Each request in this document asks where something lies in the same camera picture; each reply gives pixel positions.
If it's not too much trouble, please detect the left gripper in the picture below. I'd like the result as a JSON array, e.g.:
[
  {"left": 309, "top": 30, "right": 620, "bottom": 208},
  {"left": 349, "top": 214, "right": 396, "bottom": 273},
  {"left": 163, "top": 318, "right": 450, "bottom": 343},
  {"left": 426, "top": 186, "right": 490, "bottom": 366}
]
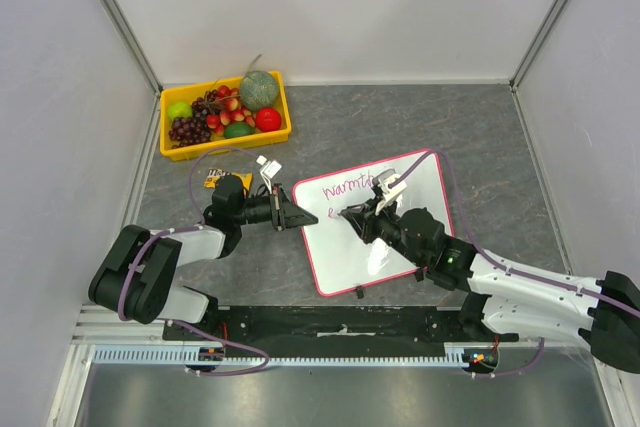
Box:
[{"left": 234, "top": 184, "right": 317, "bottom": 232}]

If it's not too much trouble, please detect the pink framed whiteboard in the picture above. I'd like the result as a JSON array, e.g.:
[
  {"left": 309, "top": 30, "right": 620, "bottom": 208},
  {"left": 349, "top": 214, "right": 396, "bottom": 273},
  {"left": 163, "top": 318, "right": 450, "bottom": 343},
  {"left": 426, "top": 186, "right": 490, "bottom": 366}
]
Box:
[{"left": 293, "top": 150, "right": 455, "bottom": 297}]

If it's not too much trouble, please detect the white pink marker pen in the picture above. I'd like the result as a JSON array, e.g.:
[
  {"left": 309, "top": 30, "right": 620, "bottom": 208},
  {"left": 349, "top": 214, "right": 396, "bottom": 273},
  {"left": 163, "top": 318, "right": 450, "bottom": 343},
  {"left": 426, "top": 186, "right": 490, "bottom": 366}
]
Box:
[{"left": 338, "top": 204, "right": 369, "bottom": 218}]

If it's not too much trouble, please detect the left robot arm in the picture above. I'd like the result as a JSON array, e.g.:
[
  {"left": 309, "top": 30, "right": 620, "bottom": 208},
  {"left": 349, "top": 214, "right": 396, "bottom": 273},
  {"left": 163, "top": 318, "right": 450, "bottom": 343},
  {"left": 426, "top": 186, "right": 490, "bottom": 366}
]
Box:
[{"left": 88, "top": 175, "right": 318, "bottom": 340}]

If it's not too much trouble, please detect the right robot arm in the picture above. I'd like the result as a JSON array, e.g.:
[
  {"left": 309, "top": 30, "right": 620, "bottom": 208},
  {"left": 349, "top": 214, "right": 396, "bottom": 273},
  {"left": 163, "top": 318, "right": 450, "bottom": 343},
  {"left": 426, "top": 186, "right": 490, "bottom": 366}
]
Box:
[{"left": 339, "top": 203, "right": 639, "bottom": 374}]

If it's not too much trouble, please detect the yellow snack packet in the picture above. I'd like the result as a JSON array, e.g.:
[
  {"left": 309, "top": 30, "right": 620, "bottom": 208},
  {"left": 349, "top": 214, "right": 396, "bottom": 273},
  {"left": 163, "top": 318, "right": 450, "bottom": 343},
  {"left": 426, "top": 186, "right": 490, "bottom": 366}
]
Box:
[{"left": 204, "top": 168, "right": 253, "bottom": 191}]

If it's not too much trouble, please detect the red apple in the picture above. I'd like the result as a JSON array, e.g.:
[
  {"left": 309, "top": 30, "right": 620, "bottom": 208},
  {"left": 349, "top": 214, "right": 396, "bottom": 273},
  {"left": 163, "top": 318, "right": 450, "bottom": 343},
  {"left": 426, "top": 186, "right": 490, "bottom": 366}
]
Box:
[{"left": 255, "top": 107, "right": 282, "bottom": 132}]

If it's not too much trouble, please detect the green lime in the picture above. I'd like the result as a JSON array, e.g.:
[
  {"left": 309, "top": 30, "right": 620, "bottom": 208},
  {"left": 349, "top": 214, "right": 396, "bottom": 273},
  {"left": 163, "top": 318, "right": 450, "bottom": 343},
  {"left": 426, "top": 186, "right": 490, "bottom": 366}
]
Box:
[{"left": 224, "top": 122, "right": 254, "bottom": 139}]

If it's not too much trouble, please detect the green netted melon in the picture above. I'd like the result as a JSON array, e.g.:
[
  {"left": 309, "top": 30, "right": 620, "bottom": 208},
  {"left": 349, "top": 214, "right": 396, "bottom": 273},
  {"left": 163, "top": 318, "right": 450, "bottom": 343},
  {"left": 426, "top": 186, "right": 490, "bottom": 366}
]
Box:
[{"left": 239, "top": 70, "right": 280, "bottom": 111}]

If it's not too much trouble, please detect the dark purple grape bunch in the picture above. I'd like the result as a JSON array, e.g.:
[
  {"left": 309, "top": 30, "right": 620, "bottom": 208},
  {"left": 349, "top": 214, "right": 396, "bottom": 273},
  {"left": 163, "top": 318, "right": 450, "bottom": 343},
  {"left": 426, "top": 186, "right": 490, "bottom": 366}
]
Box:
[{"left": 168, "top": 117, "right": 211, "bottom": 147}]

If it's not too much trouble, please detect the green apple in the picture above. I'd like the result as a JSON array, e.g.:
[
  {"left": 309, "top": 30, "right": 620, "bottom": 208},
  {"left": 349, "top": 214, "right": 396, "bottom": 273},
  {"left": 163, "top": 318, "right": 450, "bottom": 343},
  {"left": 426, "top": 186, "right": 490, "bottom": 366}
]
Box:
[{"left": 167, "top": 101, "right": 193, "bottom": 122}]

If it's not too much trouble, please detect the yellow plastic bin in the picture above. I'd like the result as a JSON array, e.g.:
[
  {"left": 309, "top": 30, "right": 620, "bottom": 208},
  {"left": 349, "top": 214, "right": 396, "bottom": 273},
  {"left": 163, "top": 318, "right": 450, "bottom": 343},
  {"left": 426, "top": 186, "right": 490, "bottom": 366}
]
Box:
[{"left": 160, "top": 70, "right": 292, "bottom": 161}]

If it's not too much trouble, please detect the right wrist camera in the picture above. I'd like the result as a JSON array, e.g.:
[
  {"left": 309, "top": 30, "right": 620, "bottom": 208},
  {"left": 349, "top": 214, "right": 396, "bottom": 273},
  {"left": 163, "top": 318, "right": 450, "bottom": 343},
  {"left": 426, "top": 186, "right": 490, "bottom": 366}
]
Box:
[{"left": 372, "top": 169, "right": 407, "bottom": 215}]

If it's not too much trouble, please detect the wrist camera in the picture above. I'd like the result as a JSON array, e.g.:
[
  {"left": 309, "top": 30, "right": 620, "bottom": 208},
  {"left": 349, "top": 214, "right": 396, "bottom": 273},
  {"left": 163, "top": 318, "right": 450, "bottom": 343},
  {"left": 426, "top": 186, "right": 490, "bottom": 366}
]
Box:
[
  {"left": 256, "top": 155, "right": 282, "bottom": 192},
  {"left": 372, "top": 169, "right": 407, "bottom": 215}
]

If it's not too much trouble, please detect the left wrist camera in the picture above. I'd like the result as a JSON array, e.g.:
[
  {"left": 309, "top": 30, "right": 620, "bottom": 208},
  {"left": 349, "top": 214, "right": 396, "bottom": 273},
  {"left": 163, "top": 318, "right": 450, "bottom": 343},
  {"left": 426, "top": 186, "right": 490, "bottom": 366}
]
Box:
[{"left": 256, "top": 155, "right": 282, "bottom": 192}]

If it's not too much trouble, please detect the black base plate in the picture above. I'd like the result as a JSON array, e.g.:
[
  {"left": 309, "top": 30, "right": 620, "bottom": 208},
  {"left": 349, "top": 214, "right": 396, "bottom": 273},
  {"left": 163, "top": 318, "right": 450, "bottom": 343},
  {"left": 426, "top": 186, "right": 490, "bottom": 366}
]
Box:
[{"left": 162, "top": 303, "right": 521, "bottom": 344}]

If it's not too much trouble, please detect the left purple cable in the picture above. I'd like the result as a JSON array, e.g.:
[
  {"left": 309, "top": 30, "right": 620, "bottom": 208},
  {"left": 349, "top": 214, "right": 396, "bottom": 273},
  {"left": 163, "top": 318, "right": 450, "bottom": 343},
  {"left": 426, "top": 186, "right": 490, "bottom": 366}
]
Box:
[{"left": 117, "top": 146, "right": 273, "bottom": 378}]

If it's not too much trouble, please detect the light blue cable duct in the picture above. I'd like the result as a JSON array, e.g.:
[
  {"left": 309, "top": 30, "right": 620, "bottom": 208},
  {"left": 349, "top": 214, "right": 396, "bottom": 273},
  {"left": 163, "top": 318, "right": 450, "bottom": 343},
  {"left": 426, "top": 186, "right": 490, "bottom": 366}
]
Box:
[{"left": 93, "top": 342, "right": 476, "bottom": 368}]

